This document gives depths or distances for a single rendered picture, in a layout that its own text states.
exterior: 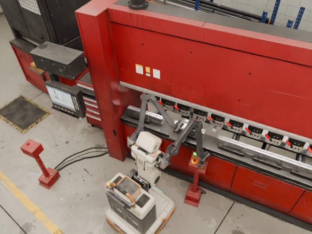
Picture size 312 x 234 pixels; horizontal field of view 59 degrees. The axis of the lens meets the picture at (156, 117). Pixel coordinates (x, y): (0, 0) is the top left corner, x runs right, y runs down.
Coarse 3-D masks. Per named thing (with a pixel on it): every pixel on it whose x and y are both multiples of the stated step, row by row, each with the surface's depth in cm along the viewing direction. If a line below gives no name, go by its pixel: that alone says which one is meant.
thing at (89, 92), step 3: (75, 87) 353; (78, 87) 352; (81, 87) 352; (81, 90) 348; (84, 90) 348; (87, 90) 348; (90, 90) 348; (84, 93) 353; (87, 93) 344; (90, 93) 343; (93, 93) 343; (84, 96) 350; (87, 96) 349; (90, 96) 349; (93, 96) 349; (93, 99) 346
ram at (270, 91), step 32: (128, 32) 275; (160, 32) 260; (128, 64) 304; (160, 64) 283; (192, 64) 265; (224, 64) 249; (256, 64) 234; (288, 64) 222; (160, 96) 314; (192, 96) 292; (224, 96) 273; (256, 96) 256; (288, 96) 241; (288, 128) 263
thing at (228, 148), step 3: (219, 144) 321; (222, 144) 320; (219, 147) 319; (222, 147) 318; (225, 147) 317; (228, 147) 317; (231, 147) 317; (228, 150) 316; (231, 150) 314; (234, 150) 314; (237, 150) 314; (234, 153) 314; (237, 153) 312; (240, 153) 311; (243, 153) 311
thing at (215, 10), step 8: (152, 0) 485; (160, 0) 474; (168, 0) 478; (176, 0) 474; (184, 0) 469; (192, 0) 477; (200, 0) 467; (192, 8) 448; (200, 8) 453; (208, 8) 449; (216, 8) 444; (224, 8) 447; (232, 8) 442; (232, 16) 425; (240, 16) 425; (248, 16) 430; (256, 16) 421
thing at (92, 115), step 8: (88, 72) 413; (80, 80) 400; (88, 80) 399; (88, 88) 392; (88, 104) 419; (96, 104) 413; (88, 112) 438; (96, 112) 424; (88, 120) 454; (96, 120) 443
